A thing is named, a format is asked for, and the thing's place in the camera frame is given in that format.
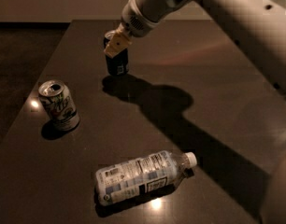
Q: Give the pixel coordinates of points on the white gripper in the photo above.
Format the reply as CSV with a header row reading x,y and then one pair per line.
x,y
137,24

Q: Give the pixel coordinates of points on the blue pepsi can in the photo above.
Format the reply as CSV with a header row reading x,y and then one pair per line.
x,y
118,66

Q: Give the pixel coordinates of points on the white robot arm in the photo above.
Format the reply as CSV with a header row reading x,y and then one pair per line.
x,y
258,28

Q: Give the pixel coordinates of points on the white 7up can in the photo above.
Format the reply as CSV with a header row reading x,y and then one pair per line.
x,y
57,101

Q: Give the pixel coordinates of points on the clear plastic water bottle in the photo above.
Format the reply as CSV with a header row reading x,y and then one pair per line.
x,y
129,179

